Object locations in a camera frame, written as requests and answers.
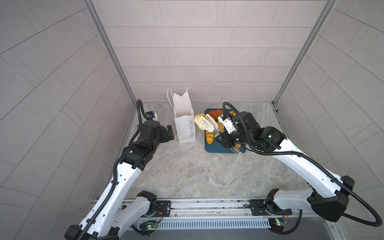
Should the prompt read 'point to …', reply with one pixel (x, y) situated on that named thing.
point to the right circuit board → (277, 224)
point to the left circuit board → (152, 226)
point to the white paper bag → (183, 116)
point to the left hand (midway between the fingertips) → (167, 126)
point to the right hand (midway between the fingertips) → (216, 139)
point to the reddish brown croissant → (215, 113)
